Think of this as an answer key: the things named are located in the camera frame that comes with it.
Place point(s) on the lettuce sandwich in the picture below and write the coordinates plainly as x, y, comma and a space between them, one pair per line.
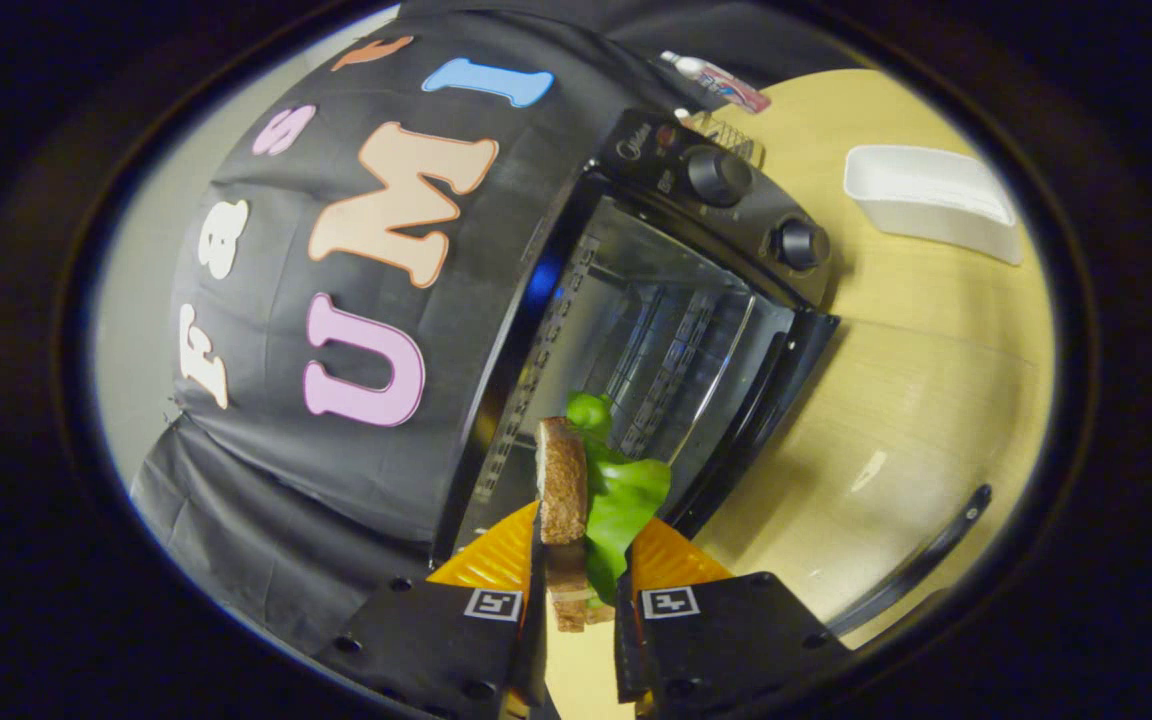
564, 490

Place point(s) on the black toaster oven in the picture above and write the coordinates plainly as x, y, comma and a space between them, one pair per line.
696, 300

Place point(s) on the black backdrop cloth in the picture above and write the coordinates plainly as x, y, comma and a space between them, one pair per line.
356, 470

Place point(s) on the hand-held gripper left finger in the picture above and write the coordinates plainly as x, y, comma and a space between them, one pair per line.
436, 640

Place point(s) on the silver pink spray bottle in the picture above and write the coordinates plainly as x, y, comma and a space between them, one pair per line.
726, 85

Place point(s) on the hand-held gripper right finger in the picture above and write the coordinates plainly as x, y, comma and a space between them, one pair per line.
726, 630

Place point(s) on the clear glass cup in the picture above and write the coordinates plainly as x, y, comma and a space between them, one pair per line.
726, 135

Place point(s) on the white plastic tray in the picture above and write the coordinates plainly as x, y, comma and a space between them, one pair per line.
926, 205

